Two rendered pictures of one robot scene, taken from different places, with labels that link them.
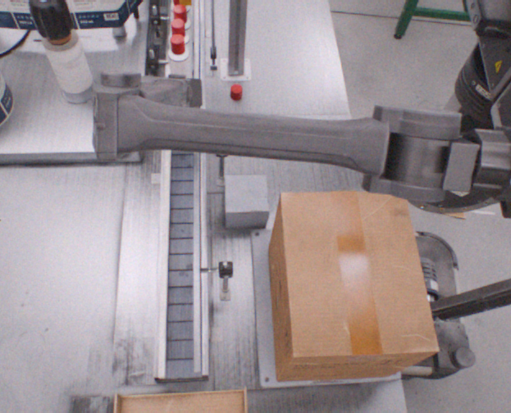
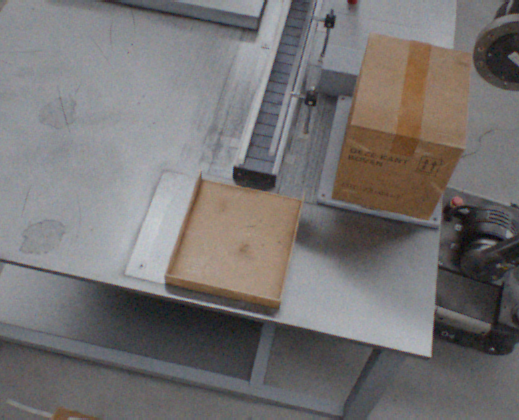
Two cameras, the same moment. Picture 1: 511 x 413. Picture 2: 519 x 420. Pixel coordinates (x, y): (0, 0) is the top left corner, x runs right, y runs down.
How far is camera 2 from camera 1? 0.86 m
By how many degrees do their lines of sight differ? 11
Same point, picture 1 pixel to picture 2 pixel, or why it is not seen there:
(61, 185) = (186, 32)
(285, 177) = not seen: hidden behind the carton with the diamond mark
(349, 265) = (410, 85)
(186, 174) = (294, 41)
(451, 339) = (518, 301)
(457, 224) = not seen: outside the picture
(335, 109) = (441, 28)
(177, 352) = (256, 154)
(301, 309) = (365, 100)
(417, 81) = not seen: outside the picture
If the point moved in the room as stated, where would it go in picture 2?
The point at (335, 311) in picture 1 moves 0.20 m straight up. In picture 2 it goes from (391, 107) to (415, 34)
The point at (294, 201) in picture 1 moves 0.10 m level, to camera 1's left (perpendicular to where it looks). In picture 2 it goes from (379, 38) to (338, 25)
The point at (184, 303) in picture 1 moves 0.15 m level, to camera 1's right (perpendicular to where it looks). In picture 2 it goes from (270, 125) to (325, 144)
